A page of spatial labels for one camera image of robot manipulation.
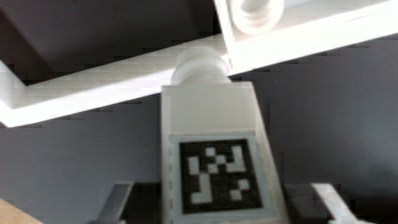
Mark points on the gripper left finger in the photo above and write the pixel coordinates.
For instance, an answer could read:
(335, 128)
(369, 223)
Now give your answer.
(132, 204)

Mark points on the white square tabletop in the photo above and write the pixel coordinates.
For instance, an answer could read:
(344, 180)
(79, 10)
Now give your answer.
(252, 17)

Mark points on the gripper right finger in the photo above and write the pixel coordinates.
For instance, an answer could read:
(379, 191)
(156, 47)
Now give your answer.
(317, 206)

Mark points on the white table leg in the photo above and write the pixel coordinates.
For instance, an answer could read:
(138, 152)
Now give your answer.
(221, 187)

